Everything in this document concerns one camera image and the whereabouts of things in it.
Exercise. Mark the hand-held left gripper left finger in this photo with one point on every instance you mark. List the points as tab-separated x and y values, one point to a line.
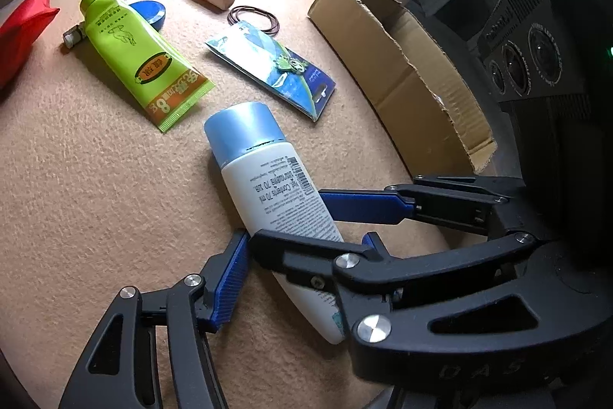
230	282

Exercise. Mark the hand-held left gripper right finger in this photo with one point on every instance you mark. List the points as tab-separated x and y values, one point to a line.
376	247

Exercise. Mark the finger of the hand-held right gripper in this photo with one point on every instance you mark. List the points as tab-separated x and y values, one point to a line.
354	205
297	248

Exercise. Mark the white bottle with blue cap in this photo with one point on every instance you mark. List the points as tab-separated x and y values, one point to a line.
268	169

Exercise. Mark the cardboard box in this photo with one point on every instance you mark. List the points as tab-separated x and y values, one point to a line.
412	69

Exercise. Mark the green tube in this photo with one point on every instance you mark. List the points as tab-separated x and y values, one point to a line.
129	49

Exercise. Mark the red pouch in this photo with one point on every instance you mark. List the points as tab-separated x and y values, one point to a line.
21	30

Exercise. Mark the blue round lid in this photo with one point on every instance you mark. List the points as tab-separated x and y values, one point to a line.
151	11

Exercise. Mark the small patterned tube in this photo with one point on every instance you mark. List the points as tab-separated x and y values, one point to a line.
74	36

